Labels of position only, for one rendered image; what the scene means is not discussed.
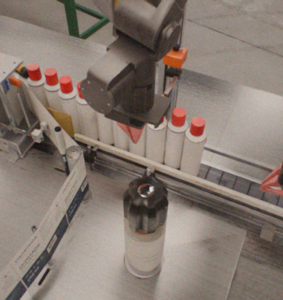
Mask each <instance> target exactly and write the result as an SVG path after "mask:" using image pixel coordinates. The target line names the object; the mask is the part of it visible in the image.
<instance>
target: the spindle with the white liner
mask: <svg viewBox="0 0 283 300"><path fill-rule="evenodd" d="M123 202H124V233H125V263H126V266H127V268H128V270H129V271H130V273H132V274H133V275H135V276H137V277H141V278H148V277H151V276H153V275H155V274H156V273H157V272H159V271H160V270H161V267H162V264H163V248H164V244H165V234H166V226H167V220H166V219H167V216H168V207H169V201H168V190H167V188H166V187H165V185H164V184H163V183H162V182H158V181H157V180H155V179H154V177H151V176H146V177H144V178H136V179H134V180H133V181H131V182H130V183H129V189H127V190H126V191H125V193H124V197H123Z"/></svg>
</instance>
